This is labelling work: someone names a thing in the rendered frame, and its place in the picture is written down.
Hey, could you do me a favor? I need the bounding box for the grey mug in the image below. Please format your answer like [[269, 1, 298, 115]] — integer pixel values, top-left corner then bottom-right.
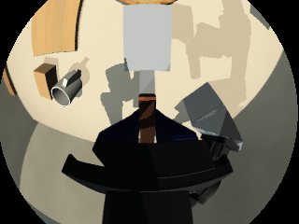
[[51, 70, 82, 106]]

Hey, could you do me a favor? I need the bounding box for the round cheese pizza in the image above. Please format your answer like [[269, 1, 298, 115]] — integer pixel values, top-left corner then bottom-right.
[[119, 0, 177, 5]]

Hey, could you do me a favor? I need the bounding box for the brown rectangular block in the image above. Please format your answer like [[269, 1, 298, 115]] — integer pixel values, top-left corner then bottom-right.
[[34, 63, 58, 100]]

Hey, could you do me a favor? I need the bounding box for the grey metal spatula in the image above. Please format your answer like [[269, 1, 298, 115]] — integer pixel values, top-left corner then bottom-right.
[[123, 4, 172, 143]]

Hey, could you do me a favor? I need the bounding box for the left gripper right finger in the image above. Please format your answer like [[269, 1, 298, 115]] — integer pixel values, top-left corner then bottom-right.
[[155, 109, 199, 143]]

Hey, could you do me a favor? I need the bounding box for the wooden cutting board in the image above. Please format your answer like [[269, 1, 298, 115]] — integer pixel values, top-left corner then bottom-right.
[[31, 0, 83, 56]]

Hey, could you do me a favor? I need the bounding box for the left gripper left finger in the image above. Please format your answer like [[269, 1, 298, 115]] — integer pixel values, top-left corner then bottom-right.
[[96, 109, 140, 143]]

